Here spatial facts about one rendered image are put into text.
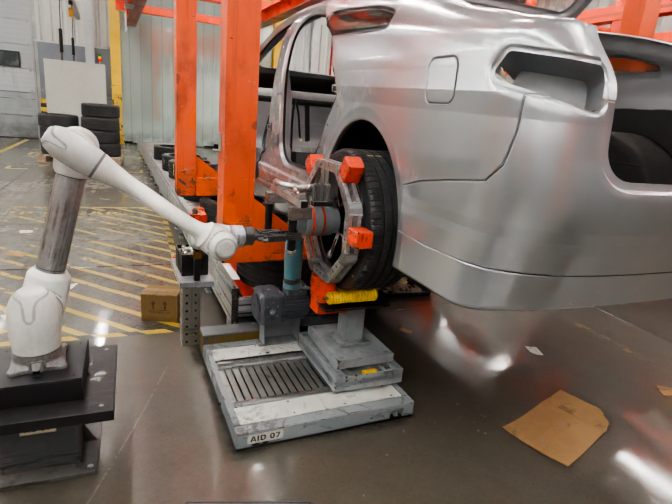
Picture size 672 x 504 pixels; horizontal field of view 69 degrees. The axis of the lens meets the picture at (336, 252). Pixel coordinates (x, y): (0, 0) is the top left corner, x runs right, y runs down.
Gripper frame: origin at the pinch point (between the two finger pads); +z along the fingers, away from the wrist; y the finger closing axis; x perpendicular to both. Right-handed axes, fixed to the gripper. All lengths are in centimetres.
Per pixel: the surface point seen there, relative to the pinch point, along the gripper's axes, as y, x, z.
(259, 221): -62, -9, 4
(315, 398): 7, -75, 14
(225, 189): -60, 8, -15
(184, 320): -73, -67, -33
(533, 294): 81, 1, 53
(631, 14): -68, 131, 258
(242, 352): -44, -75, -8
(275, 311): -39, -51, 8
